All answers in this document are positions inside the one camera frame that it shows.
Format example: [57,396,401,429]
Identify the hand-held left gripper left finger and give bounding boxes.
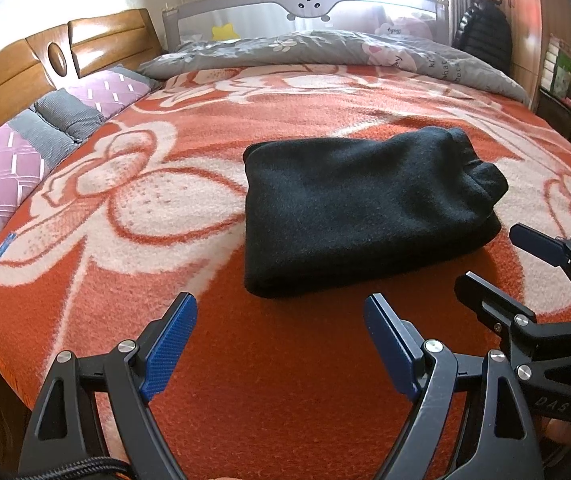
[18,292,198,480]

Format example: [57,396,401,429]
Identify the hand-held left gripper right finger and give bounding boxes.
[364,292,546,480]

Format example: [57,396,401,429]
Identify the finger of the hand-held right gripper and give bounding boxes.
[509,223,571,311]
[454,271,539,346]

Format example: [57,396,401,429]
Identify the black pants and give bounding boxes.
[242,127,510,300]

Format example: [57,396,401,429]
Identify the person's right hand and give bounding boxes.
[540,416,571,450]

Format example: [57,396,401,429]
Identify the orange floral blanket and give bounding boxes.
[0,62,571,480]

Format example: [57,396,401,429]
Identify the black puffer jacket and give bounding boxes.
[455,2,513,76]

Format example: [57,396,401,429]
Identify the wooden wardrobe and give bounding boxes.
[485,0,571,101]

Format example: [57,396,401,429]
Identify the grey printed quilt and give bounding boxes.
[138,30,529,103]

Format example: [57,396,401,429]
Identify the wooden bed headboard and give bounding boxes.
[0,8,163,143]

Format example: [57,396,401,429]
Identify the yellow star toy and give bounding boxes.
[211,22,240,41]

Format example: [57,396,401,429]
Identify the black braided cable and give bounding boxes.
[18,455,138,480]

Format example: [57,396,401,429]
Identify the grey bed guard rail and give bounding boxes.
[162,0,451,56]

